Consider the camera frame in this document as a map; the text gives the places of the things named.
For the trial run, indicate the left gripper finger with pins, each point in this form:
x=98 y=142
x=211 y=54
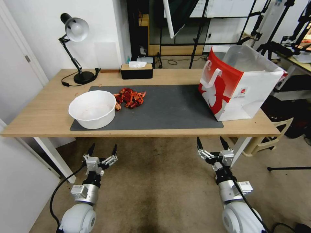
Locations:
x=112 y=157
x=91 y=150

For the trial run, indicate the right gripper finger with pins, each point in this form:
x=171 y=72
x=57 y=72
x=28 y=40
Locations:
x=203 y=153
x=225 y=146

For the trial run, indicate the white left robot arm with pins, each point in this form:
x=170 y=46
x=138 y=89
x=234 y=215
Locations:
x=77 y=218

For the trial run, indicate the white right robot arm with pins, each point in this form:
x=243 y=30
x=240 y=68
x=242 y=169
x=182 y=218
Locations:
x=235 y=218

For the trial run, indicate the white round takeout container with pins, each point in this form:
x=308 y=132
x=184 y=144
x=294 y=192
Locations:
x=97 y=121

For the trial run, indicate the red and white takeout bag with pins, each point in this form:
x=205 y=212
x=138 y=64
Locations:
x=252 y=97

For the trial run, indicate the black tissue box wooden lid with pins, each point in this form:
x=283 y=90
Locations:
x=136 y=72

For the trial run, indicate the dark grey desk mat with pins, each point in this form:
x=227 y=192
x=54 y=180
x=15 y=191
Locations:
x=170 y=109

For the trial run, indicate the beige plastic chair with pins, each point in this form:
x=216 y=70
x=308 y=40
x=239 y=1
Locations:
x=284 y=126

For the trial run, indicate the wooden table with white legs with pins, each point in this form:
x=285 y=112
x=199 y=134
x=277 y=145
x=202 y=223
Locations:
x=43 y=109

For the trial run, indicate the red crayfish shell pile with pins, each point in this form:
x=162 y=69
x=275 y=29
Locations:
x=131 y=97

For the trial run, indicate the black stand leg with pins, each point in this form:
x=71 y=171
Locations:
x=289 y=168

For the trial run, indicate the black desk lamp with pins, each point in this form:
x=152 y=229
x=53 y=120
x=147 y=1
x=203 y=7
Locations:
x=83 y=78

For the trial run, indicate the white tissue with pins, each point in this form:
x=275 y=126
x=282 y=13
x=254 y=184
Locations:
x=137 y=64

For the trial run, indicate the black tripod stand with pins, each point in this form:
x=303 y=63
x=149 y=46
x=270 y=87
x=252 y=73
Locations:
x=197 y=41

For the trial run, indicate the wooden cabinet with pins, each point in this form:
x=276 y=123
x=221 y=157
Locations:
x=145 y=26

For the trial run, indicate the white pole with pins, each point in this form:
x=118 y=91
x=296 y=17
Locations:
x=169 y=19

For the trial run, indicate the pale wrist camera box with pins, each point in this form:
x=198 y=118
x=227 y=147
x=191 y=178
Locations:
x=227 y=158
x=92 y=163

